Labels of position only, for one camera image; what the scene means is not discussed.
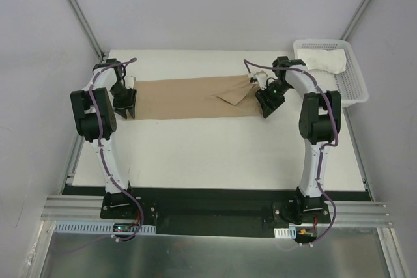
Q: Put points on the rolled white t shirt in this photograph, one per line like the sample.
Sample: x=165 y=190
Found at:
x=332 y=61

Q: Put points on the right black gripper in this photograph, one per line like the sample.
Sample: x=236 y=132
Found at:
x=270 y=101

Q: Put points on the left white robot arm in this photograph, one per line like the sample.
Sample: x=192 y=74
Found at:
x=109 y=94

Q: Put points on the white plastic basket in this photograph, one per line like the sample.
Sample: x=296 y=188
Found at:
x=350 y=83

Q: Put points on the aluminium frame post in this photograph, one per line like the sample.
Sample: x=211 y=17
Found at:
x=356 y=18
x=86 y=28

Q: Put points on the right white cable duct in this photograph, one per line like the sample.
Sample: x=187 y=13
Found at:
x=285 y=233

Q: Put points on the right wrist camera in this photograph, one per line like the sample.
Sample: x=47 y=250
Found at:
x=259 y=78

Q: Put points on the beige t shirt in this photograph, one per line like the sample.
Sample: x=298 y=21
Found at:
x=206 y=97

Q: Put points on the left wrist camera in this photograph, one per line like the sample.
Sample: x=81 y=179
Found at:
x=129 y=82

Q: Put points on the aluminium front rail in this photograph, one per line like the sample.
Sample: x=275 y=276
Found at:
x=87 y=208

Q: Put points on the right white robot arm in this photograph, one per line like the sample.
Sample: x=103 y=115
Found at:
x=319 y=125

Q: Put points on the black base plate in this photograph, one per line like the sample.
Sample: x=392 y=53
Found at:
x=215 y=212

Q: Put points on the left aluminium frame post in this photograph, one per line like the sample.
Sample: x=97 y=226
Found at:
x=86 y=28

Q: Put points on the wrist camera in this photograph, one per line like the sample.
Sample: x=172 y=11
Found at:
x=259 y=78
x=129 y=82

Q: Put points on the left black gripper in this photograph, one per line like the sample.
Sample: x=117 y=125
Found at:
x=124 y=101

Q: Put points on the right aluminium frame post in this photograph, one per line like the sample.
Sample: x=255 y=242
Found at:
x=356 y=18

